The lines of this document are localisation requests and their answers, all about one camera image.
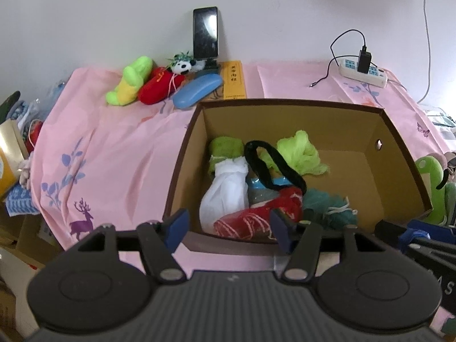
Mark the panda plush toy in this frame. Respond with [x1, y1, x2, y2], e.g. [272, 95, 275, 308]
[167, 52, 205, 75]

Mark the red plush toy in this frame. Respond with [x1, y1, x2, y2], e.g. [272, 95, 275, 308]
[138, 67, 186, 105]

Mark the teal knitted cloth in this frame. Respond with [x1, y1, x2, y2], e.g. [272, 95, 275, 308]
[302, 188, 358, 230]

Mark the red patterned cloth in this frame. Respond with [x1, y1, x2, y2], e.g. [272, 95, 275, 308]
[213, 187, 303, 241]

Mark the white power strip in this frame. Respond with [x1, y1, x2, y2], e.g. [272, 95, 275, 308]
[338, 57, 390, 88]

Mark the brown cardboard box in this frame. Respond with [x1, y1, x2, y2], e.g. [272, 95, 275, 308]
[164, 99, 431, 256]

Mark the black smartphone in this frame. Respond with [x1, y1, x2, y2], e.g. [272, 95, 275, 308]
[192, 6, 219, 60]

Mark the blue glasses case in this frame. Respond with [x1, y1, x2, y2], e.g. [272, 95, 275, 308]
[172, 73, 223, 109]

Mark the yellow green plush toy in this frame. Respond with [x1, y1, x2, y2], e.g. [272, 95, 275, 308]
[105, 56, 153, 107]

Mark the green frog plush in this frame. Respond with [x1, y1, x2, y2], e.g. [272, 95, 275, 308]
[415, 152, 455, 226]

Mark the yellow tissue box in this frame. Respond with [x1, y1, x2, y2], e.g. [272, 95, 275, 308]
[0, 120, 29, 198]

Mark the yellow book box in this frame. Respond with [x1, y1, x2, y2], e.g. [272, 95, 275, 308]
[220, 60, 247, 100]

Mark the black hair band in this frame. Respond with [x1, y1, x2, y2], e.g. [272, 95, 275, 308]
[243, 140, 309, 194]

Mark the black charger plug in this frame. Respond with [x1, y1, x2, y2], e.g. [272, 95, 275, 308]
[357, 45, 372, 73]

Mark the black charger cable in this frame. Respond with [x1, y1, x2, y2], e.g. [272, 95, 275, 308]
[308, 28, 368, 88]

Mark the clear plastic bag with item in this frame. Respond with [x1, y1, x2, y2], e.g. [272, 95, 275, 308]
[247, 177, 291, 206]

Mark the white cloth bundle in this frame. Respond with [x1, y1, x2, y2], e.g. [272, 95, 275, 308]
[199, 157, 249, 234]

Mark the grey wall cable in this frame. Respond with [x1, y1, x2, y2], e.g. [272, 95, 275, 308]
[416, 0, 433, 105]

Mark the lime green fluffy cloth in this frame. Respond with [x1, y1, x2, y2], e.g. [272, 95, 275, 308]
[276, 130, 329, 176]

